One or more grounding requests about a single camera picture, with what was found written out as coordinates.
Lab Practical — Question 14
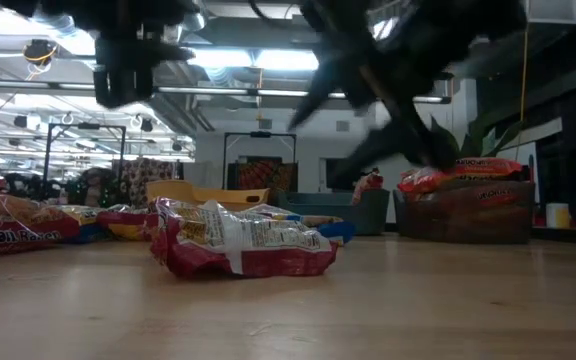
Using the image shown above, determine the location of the brown patterned cloth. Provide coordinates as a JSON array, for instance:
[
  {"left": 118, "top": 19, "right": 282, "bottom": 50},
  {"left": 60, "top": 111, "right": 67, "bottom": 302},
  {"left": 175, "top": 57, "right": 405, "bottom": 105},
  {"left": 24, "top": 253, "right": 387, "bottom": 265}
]
[{"left": 117, "top": 157, "right": 178, "bottom": 207}]

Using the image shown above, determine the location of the red roast beef ramen pack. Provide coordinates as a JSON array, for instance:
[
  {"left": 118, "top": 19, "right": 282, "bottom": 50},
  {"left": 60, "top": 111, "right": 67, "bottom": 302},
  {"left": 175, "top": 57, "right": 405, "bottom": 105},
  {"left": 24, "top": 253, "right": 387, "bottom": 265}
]
[
  {"left": 350, "top": 168, "right": 385, "bottom": 206},
  {"left": 0, "top": 193, "right": 82, "bottom": 259},
  {"left": 95, "top": 203, "right": 163, "bottom": 243},
  {"left": 148, "top": 196, "right": 340, "bottom": 280}
]

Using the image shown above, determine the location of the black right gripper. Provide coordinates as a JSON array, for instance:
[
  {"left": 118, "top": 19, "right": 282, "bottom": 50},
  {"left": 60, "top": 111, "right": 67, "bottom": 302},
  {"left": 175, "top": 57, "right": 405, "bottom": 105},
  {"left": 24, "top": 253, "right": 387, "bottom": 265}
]
[{"left": 286, "top": 0, "right": 463, "bottom": 190}]

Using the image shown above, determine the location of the long ceiling light fixture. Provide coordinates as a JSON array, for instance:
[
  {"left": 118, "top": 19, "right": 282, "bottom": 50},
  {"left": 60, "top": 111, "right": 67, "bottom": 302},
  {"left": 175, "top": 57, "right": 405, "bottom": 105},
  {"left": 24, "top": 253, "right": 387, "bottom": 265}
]
[{"left": 155, "top": 85, "right": 453, "bottom": 105}]

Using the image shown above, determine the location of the black round ceiling device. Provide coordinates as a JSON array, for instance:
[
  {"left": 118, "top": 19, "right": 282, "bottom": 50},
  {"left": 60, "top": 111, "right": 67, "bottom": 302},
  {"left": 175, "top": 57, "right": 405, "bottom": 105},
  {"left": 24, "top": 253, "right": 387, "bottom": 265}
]
[{"left": 21, "top": 38, "right": 59, "bottom": 67}]

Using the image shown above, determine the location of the orange patterned cloth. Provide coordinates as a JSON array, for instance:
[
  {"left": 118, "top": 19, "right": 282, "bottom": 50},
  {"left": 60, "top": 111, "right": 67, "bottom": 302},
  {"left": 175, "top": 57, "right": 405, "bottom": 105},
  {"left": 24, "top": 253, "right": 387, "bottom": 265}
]
[{"left": 236, "top": 159, "right": 299, "bottom": 192}]

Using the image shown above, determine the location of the blue shrimp ramen pack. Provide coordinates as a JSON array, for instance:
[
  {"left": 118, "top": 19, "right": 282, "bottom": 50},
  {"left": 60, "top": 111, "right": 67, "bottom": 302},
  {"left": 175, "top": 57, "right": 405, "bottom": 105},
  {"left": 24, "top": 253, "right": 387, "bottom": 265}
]
[
  {"left": 47, "top": 203, "right": 115, "bottom": 245},
  {"left": 240, "top": 202, "right": 358, "bottom": 247}
]

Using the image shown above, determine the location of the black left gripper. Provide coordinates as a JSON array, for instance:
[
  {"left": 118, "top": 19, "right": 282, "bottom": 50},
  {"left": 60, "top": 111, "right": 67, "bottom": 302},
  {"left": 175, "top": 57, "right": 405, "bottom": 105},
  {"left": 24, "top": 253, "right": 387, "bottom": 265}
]
[{"left": 92, "top": 23, "right": 196, "bottom": 109}]

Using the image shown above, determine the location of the green potted plant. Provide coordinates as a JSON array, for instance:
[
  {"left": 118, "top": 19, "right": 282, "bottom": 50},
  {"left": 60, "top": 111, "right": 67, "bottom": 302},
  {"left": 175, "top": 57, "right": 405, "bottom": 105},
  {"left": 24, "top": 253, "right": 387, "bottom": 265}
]
[{"left": 430, "top": 112, "right": 525, "bottom": 161}]

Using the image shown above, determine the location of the white and yellow cup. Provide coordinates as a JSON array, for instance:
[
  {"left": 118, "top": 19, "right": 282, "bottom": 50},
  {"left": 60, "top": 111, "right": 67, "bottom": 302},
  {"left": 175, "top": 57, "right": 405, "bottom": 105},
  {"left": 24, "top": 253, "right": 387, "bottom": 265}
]
[{"left": 545, "top": 202, "right": 572, "bottom": 230}]

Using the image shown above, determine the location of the teal plastic bin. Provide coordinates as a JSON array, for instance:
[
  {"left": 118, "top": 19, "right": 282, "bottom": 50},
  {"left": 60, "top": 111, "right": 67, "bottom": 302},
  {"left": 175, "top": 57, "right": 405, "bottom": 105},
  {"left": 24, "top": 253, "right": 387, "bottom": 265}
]
[{"left": 273, "top": 188, "right": 392, "bottom": 237}]

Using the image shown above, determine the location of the yellow plastic bin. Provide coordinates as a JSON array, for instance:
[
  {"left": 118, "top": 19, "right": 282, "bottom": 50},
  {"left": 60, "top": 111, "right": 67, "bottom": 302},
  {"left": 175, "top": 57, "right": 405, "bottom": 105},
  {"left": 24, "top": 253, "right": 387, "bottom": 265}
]
[{"left": 145, "top": 179, "right": 272, "bottom": 212}]

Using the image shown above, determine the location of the brown plastic bin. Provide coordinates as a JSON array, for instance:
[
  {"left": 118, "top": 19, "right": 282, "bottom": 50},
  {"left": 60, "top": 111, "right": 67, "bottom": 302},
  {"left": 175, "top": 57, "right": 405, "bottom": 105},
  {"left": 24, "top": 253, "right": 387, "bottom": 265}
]
[{"left": 392, "top": 178, "right": 537, "bottom": 246}]

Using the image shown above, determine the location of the yellow hanging cable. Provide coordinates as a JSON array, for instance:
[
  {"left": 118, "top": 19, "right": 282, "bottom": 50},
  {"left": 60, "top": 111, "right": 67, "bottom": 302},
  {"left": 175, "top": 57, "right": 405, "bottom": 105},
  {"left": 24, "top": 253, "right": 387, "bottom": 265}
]
[{"left": 515, "top": 0, "right": 531, "bottom": 162}]

